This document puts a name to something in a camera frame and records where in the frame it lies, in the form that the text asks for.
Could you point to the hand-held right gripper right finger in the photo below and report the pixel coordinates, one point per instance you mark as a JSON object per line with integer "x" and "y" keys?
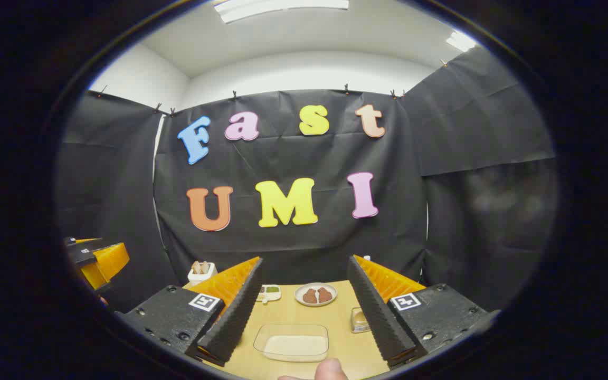
{"x": 375, "y": 311}

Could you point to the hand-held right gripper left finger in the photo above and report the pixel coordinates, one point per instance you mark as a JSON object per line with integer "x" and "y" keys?
{"x": 233, "y": 311}

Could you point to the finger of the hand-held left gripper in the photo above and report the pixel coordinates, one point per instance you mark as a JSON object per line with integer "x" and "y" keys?
{"x": 85, "y": 243}
{"x": 108, "y": 259}

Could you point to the clear chopstick holder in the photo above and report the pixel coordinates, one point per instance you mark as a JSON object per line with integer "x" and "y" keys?
{"x": 359, "y": 327}

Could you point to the clear rice container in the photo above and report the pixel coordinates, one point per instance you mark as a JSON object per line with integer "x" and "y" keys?
{"x": 291, "y": 331}

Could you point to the white divided dish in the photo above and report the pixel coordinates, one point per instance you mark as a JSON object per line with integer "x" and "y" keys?
{"x": 269, "y": 293}

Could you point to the brown meat piece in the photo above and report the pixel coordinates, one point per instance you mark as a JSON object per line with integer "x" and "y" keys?
{"x": 310, "y": 296}
{"x": 325, "y": 295}

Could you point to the white round plate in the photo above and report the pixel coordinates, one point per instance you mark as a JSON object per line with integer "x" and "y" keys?
{"x": 315, "y": 285}

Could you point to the black backdrop cloth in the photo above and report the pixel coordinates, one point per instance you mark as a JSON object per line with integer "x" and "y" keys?
{"x": 309, "y": 243}

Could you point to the ceiling light panel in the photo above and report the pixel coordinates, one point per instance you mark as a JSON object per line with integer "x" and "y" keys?
{"x": 461, "y": 41}
{"x": 283, "y": 8}

